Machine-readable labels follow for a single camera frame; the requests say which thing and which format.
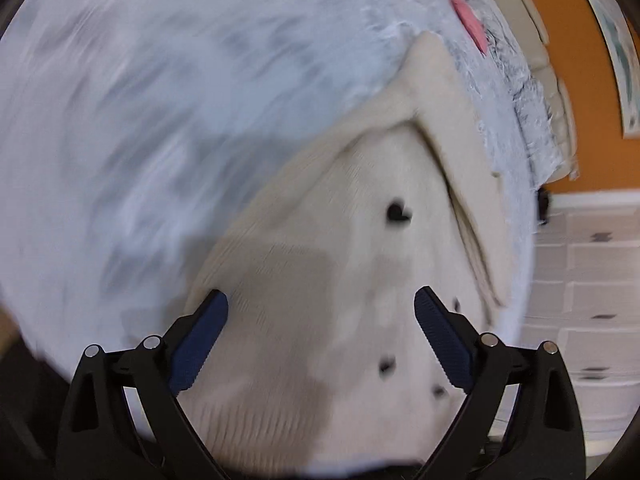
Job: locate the white wardrobe doors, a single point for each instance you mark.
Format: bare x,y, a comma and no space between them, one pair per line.
595,280

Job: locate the grey butterfly print blanket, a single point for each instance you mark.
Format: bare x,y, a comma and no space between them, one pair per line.
150,110

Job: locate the dark object beside bed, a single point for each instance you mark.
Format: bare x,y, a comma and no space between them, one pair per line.
542,207

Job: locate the cream padded headboard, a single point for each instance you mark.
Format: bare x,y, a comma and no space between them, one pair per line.
537,35

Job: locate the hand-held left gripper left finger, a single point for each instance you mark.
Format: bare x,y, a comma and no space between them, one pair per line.
197,345

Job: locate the cream knit cardigan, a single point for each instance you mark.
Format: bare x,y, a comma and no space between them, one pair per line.
345,270

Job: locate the pink folded cloth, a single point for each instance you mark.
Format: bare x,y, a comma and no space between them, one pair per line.
470,22

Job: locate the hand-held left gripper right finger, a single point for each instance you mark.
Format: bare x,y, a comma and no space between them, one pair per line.
442,340

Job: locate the wall poster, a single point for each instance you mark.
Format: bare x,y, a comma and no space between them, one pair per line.
617,45

